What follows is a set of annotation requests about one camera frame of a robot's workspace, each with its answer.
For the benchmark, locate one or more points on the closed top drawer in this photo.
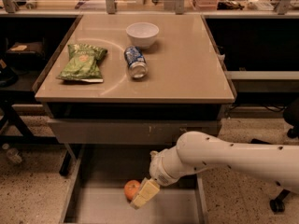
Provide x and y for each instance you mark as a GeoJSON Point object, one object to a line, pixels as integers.
{"type": "Point", "coordinates": [127, 131]}

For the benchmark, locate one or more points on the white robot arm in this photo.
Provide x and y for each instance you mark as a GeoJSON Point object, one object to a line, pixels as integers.
{"type": "Point", "coordinates": [196, 152]}

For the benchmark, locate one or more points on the green chip bag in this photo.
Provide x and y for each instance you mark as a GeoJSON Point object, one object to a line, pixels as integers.
{"type": "Point", "coordinates": [83, 63]}

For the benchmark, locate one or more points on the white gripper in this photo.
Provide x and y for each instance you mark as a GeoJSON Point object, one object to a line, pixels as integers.
{"type": "Point", "coordinates": [158, 171]}

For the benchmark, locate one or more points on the clear plastic bottle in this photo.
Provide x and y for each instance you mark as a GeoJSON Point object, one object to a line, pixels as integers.
{"type": "Point", "coordinates": [12, 153]}

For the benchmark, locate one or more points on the blue soda can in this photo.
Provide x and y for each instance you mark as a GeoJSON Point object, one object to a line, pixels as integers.
{"type": "Point", "coordinates": [137, 66]}

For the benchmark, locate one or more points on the grey drawer cabinet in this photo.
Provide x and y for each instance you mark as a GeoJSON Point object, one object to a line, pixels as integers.
{"type": "Point", "coordinates": [162, 78]}

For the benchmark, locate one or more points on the open middle drawer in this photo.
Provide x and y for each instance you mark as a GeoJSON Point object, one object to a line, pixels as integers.
{"type": "Point", "coordinates": [96, 194]}

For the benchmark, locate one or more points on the orange fruit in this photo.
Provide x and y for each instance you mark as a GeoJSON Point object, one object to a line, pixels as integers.
{"type": "Point", "coordinates": [131, 188]}

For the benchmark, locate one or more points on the white bowl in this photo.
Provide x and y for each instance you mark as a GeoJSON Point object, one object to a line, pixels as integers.
{"type": "Point", "coordinates": [142, 34]}

